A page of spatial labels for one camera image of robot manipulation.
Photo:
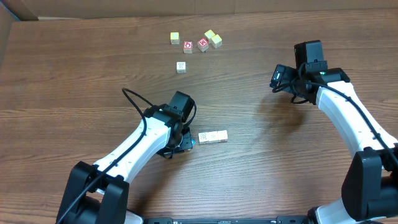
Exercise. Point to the red block letter E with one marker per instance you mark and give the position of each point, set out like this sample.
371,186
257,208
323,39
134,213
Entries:
203,45

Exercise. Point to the yellow block upper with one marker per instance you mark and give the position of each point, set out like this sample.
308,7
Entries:
209,34

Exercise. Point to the white patterned block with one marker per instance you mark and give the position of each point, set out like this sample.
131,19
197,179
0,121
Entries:
203,138
181,67

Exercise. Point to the plain white block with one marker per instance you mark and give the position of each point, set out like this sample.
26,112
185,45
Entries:
222,136

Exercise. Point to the yellow block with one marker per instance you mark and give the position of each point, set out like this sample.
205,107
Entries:
174,38
216,41
209,34

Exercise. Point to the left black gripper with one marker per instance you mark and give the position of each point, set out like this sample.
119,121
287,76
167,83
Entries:
186,141

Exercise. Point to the blue letter block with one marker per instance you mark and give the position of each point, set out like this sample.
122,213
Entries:
193,143

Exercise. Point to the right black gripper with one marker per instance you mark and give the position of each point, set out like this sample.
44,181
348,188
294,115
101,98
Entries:
286,71

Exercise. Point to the yellow block right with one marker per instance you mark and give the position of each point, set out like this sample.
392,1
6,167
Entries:
216,41

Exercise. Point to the yellow block far left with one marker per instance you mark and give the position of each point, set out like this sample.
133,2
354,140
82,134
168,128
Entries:
174,38

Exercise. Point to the red framed block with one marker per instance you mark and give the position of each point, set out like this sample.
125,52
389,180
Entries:
212,136

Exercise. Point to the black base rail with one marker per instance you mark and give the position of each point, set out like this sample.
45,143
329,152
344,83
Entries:
299,219

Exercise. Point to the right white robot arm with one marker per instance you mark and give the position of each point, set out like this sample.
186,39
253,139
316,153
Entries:
369,190

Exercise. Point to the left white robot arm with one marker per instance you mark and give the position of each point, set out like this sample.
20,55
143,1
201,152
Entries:
98,193

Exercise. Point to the red block letter left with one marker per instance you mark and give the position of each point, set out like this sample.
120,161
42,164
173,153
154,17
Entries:
188,47

